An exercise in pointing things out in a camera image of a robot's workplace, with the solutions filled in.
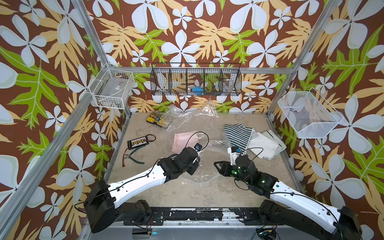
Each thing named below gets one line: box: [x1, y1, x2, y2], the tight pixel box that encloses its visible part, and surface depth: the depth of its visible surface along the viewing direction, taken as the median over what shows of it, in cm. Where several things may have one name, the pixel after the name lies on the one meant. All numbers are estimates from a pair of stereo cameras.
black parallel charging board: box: [127, 136, 149, 150], surface depth 103 cm
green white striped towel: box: [221, 123, 254, 154], surface depth 103 cm
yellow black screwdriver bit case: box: [146, 112, 171, 128], surface depth 113 cm
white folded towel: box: [247, 128, 287, 161], surface depth 98 cm
